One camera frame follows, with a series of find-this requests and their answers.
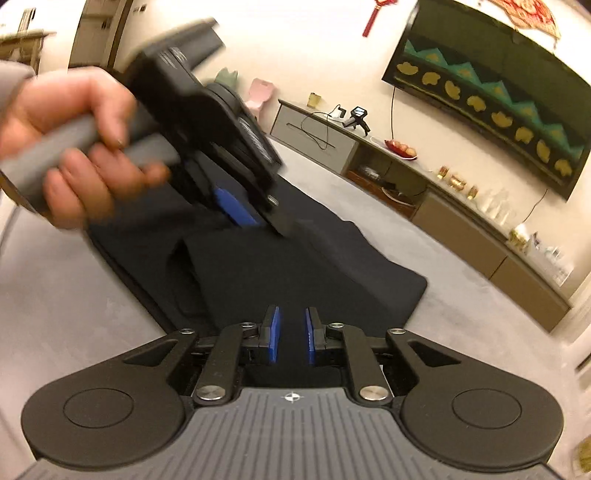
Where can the clear bottles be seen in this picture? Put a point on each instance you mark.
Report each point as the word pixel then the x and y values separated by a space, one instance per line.
pixel 554 261

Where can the wall-mounted television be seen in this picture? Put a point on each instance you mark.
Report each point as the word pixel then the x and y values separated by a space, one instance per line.
pixel 485 69

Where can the wooden shelf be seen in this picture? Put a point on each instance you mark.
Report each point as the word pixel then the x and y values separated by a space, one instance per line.
pixel 21 46

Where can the red fruit plate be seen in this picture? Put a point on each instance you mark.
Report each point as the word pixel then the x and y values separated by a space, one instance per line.
pixel 401 148

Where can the red hanging knot ornament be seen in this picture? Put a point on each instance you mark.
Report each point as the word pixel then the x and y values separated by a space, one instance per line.
pixel 376 16

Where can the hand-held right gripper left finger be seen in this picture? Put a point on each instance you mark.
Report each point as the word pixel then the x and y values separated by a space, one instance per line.
pixel 275 334

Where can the grey TV cabinet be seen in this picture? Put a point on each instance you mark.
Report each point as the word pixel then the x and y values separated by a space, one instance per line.
pixel 461 244

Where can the person's left hand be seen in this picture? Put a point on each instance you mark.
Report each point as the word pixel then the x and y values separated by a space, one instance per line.
pixel 55 101

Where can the red gold wall decoration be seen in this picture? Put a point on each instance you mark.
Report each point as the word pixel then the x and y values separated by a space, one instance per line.
pixel 531 16

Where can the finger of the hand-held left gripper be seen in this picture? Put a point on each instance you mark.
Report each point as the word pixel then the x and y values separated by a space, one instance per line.
pixel 280 220
pixel 235 207

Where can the gold box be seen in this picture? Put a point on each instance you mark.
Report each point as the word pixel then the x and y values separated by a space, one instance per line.
pixel 519 237

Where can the yellow cup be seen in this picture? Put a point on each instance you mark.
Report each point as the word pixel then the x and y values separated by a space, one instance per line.
pixel 315 99

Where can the pink plastic chair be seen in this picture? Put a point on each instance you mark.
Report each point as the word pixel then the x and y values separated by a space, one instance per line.
pixel 259 94

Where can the black hand-held device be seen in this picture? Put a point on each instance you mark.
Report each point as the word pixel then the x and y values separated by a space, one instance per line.
pixel 356 117

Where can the wooden door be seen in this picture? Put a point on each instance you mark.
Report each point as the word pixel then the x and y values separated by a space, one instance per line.
pixel 99 32

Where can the black garment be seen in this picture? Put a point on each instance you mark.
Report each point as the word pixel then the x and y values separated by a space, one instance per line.
pixel 300 258

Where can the green plastic chair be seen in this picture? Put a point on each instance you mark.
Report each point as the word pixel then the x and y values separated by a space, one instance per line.
pixel 226 78

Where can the group of white bottles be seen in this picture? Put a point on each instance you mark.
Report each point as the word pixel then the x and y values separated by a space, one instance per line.
pixel 496 206

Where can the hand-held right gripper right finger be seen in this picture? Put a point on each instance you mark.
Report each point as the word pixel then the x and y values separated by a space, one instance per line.
pixel 308 337

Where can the small gold ornament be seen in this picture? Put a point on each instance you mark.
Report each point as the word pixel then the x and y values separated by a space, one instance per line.
pixel 443 172
pixel 457 182
pixel 472 192

